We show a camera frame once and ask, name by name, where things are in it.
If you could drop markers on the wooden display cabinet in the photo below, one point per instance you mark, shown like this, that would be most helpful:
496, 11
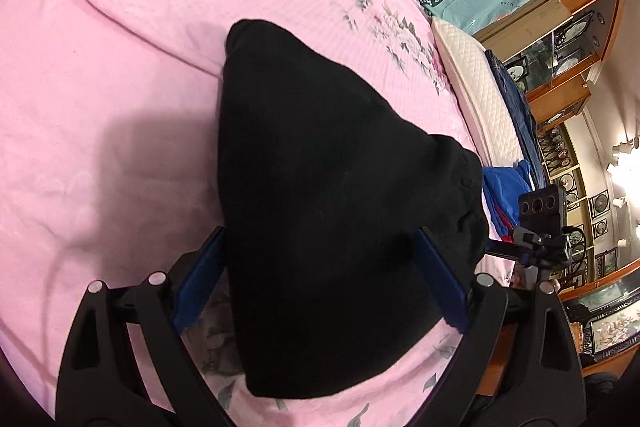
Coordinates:
550, 47

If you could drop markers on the black pants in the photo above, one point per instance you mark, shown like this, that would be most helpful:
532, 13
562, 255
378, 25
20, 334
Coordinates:
322, 186

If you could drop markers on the cream quilted pillow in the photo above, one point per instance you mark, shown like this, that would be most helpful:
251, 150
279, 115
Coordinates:
481, 104

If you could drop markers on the bright blue garment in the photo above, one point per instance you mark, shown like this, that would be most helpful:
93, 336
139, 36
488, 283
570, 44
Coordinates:
502, 187

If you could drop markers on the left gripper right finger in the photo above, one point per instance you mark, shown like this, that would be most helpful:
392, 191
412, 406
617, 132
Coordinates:
516, 363

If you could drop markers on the dark blue jeans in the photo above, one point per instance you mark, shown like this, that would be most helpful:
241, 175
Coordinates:
522, 118

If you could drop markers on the pink floral bed sheet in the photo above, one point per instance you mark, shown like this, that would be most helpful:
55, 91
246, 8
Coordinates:
109, 114

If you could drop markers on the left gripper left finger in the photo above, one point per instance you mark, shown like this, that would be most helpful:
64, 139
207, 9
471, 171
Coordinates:
99, 382

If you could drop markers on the red garment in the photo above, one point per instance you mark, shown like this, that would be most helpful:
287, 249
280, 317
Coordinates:
503, 230

